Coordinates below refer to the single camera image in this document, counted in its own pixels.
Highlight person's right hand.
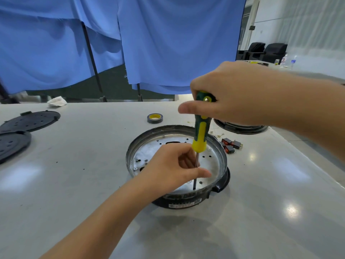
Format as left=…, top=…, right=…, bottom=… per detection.
left=178, top=61, right=279, bottom=127

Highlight person's left hand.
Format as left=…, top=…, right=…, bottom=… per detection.
left=139, top=143, right=212, bottom=197

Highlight green yellow screwdriver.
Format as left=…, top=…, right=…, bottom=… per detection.
left=191, top=90, right=217, bottom=190

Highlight person's left forearm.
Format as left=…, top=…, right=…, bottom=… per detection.
left=40, top=181, right=151, bottom=259

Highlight person's right forearm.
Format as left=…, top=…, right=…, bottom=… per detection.
left=272, top=71, right=345, bottom=166

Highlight black cooker base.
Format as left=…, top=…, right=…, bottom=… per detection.
left=152, top=167, right=231, bottom=210

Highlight black yellow tape roll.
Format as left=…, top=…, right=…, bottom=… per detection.
left=147, top=113, right=164, bottom=124

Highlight silver metal cooker pan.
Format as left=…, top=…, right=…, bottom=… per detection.
left=126, top=125, right=228, bottom=200

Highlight blue hanging cloth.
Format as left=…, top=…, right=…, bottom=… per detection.
left=118, top=0, right=247, bottom=95
left=0, top=0, right=125, bottom=95

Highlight black armchair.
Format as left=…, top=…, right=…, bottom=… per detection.
left=243, top=42, right=266, bottom=61
left=263, top=43, right=288, bottom=63

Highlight crumpled white cloth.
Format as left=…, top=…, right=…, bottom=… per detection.
left=47, top=96, right=67, bottom=107

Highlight black round perforated plate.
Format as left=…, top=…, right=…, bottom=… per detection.
left=0, top=110, right=61, bottom=133
left=0, top=130, right=32, bottom=164

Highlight thin yellow wires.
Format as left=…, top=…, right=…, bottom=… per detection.
left=208, top=129, right=225, bottom=140

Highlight black round ring part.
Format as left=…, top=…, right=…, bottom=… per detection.
left=213, top=118, right=269, bottom=135

